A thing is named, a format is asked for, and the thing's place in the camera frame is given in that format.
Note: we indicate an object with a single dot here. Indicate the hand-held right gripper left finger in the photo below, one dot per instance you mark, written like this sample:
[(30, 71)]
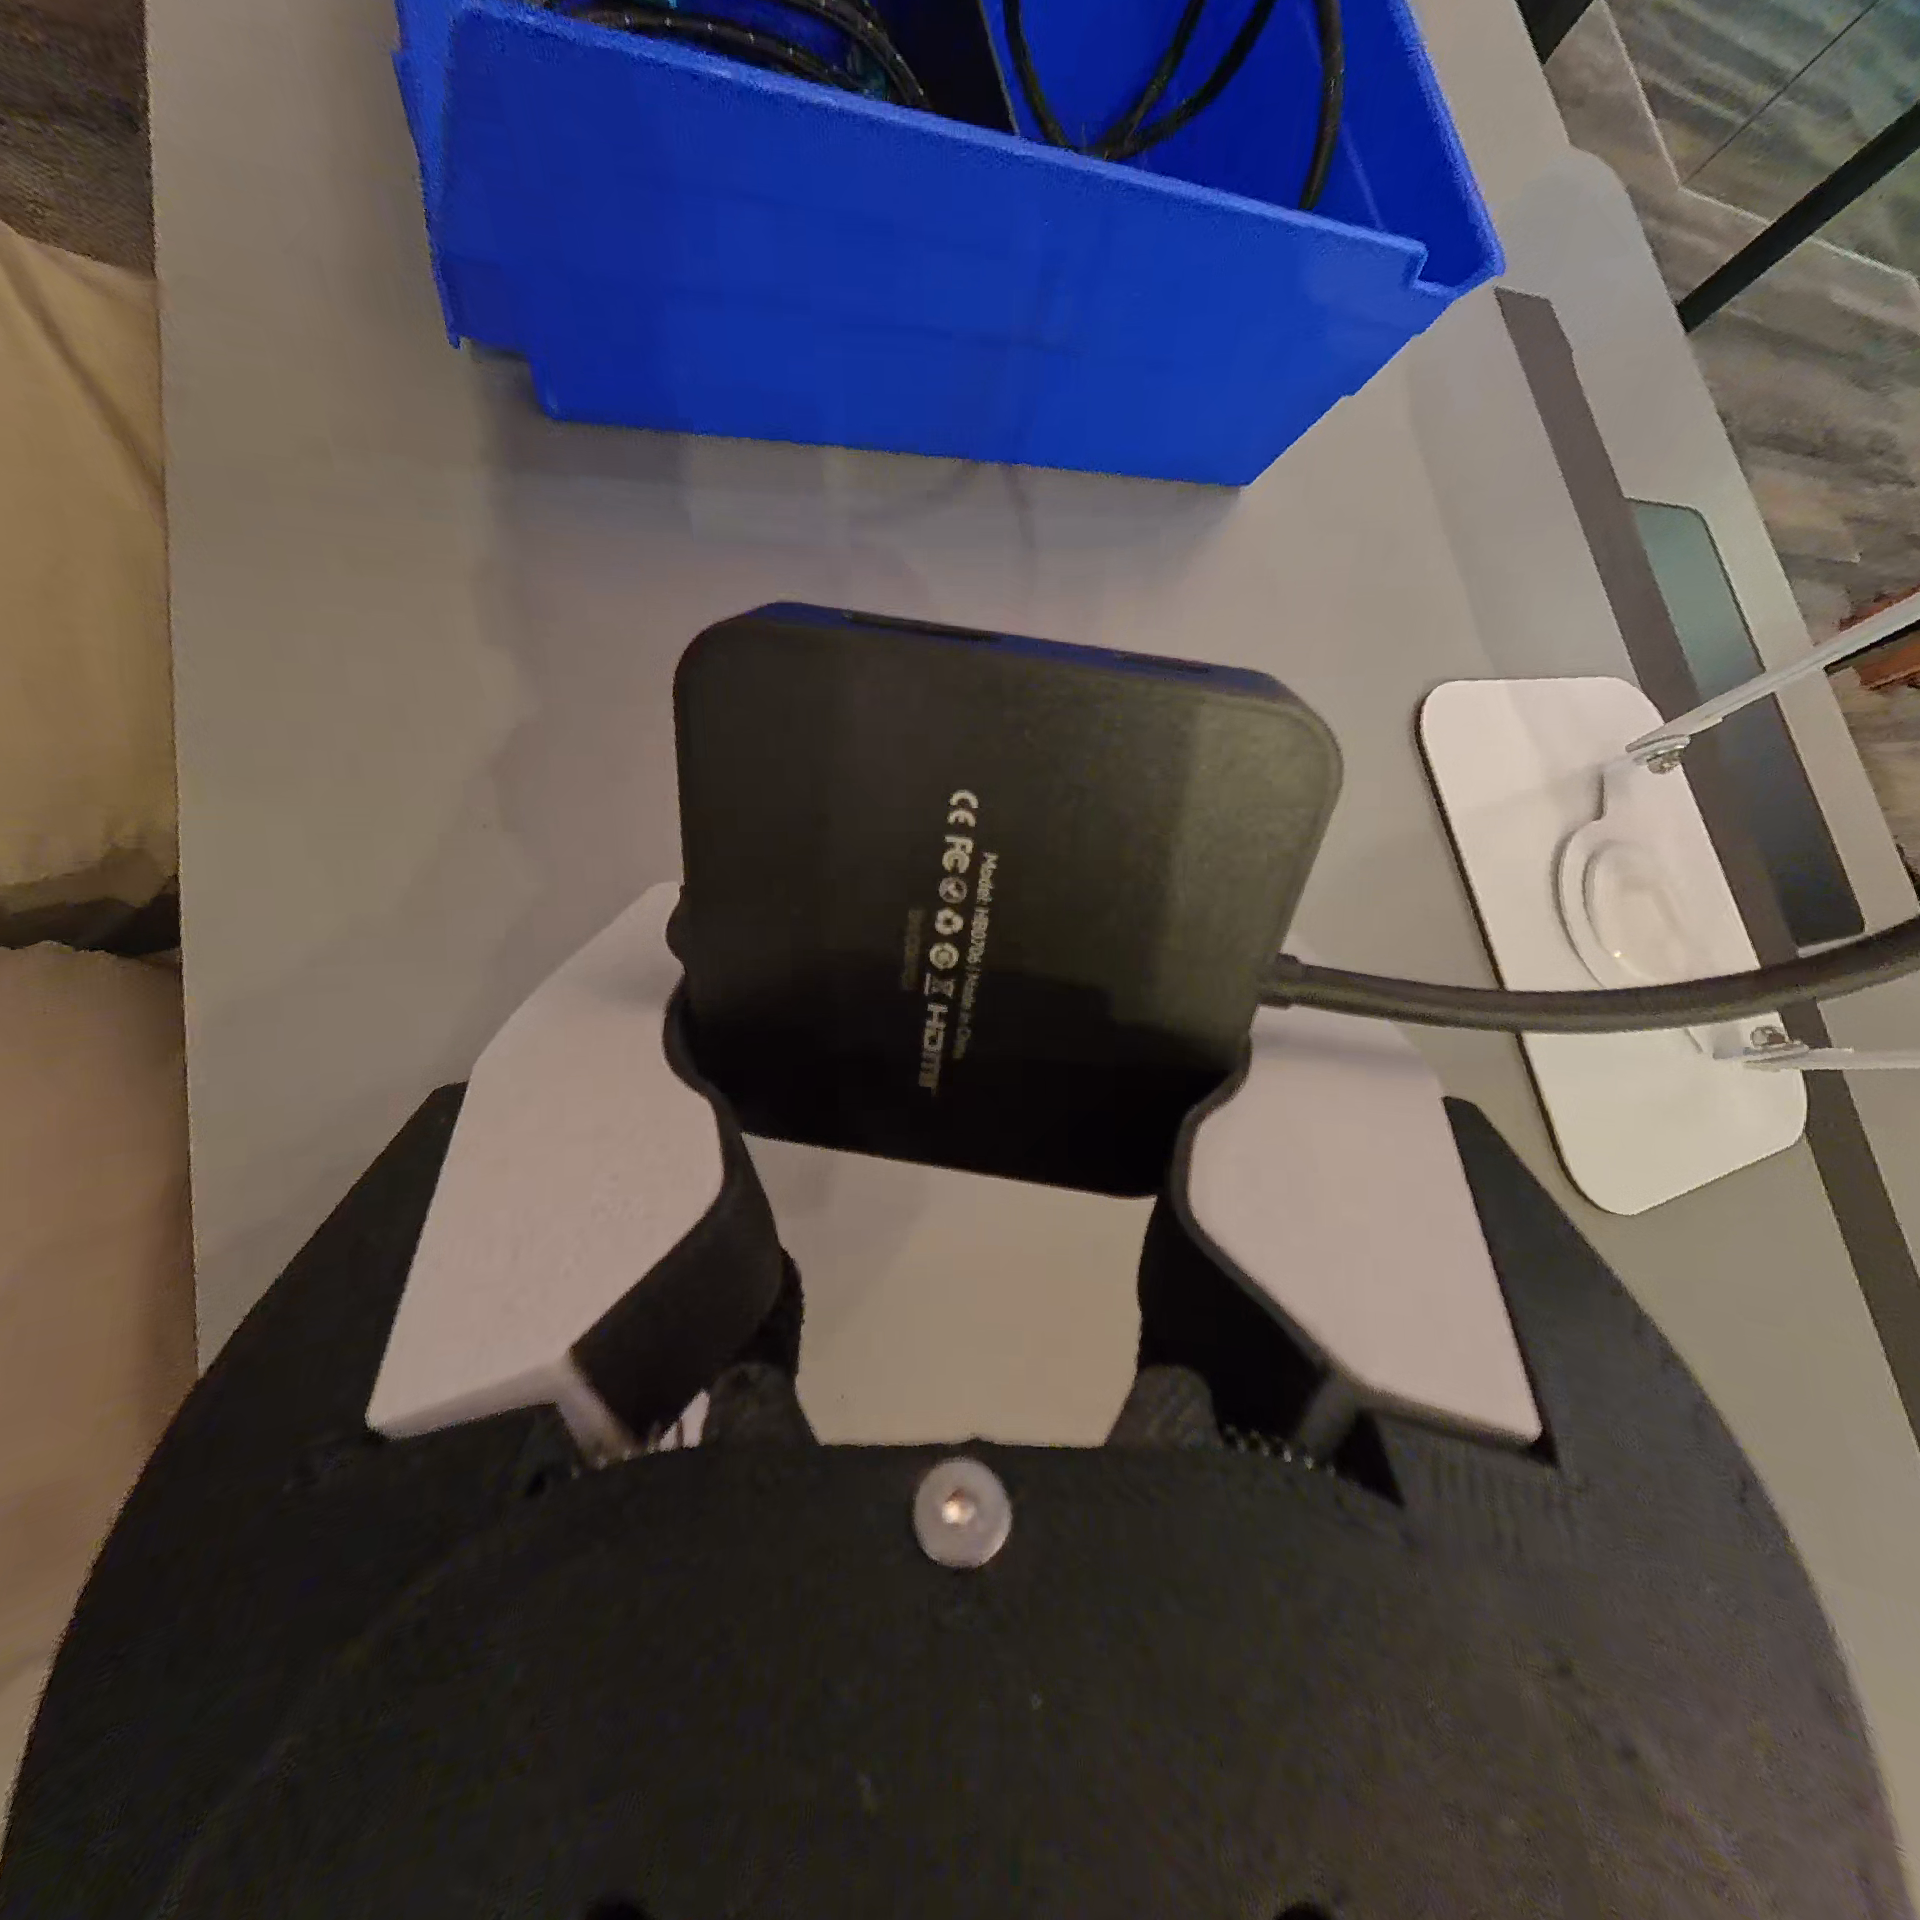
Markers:
[(524, 1231)]

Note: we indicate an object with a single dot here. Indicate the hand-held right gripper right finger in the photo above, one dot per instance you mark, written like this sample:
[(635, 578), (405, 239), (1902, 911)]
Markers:
[(1351, 1245)]

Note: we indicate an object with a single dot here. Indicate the black usb hub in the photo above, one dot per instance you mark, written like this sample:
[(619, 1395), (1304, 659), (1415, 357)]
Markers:
[(1020, 840)]

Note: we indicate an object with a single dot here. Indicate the blue plastic bin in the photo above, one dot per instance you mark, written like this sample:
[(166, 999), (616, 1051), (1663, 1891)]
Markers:
[(901, 285)]

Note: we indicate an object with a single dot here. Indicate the silver metal rod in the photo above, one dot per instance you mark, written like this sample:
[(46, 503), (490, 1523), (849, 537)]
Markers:
[(1784, 683), (1844, 1054)]

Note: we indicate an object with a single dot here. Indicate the beige cushion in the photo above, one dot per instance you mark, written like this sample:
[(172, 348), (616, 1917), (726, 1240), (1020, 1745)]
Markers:
[(75, 571)]

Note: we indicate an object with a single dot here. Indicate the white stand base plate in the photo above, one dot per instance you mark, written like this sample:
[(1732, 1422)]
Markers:
[(1514, 780)]

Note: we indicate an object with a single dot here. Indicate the black metal frame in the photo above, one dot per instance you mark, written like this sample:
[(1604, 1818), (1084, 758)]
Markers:
[(1801, 224)]

